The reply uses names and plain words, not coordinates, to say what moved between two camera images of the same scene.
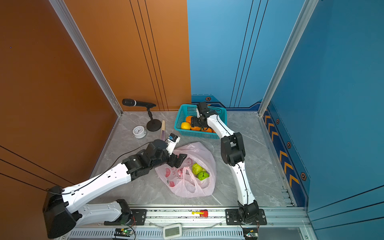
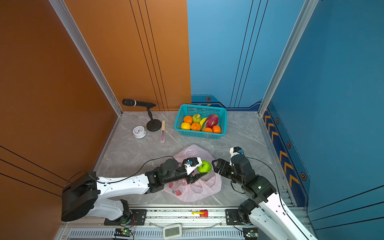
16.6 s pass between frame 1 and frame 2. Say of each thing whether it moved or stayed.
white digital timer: stayed
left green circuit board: stayed
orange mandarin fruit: stayed
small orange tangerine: stayed
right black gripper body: moved
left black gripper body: moved
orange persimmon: stayed
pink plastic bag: moved
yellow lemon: stayed
